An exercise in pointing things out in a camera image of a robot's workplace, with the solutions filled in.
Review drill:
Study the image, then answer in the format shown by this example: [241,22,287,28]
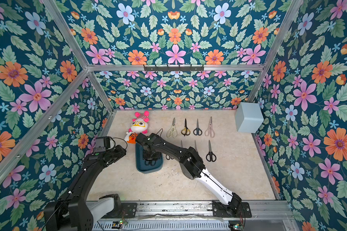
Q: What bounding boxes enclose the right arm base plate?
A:
[212,200,252,218]

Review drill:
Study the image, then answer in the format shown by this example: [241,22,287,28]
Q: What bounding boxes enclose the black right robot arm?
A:
[136,133,242,213]

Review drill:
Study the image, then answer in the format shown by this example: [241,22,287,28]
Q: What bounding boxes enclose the grey cube box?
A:
[235,102,264,133]

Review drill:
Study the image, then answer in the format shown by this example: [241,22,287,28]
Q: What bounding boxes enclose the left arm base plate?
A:
[103,202,137,218]

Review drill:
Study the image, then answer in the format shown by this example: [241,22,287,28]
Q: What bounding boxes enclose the large black scissors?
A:
[206,140,217,162]

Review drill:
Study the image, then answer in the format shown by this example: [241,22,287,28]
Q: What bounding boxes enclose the yellow black scissors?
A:
[181,119,191,136]

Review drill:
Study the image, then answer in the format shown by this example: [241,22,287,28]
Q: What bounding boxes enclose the pink handled scissors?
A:
[205,117,215,138]

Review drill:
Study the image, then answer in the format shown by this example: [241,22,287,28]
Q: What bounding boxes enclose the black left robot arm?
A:
[44,136,126,231]

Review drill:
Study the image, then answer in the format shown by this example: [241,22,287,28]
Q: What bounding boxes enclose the teal plastic storage box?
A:
[136,143,163,174]

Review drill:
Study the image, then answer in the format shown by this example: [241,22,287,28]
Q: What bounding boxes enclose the pink white plush doll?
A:
[124,111,149,144]

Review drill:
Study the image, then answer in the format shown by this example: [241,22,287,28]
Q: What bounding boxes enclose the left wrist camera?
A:
[94,136,111,153]

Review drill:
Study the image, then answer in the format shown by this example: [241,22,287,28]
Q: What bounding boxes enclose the thin black scissors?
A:
[166,141,183,160]

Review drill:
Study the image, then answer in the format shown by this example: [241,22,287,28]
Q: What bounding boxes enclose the small black scissors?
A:
[193,119,203,136]

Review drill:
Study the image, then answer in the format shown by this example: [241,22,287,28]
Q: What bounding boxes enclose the black hook rail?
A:
[143,64,204,72]

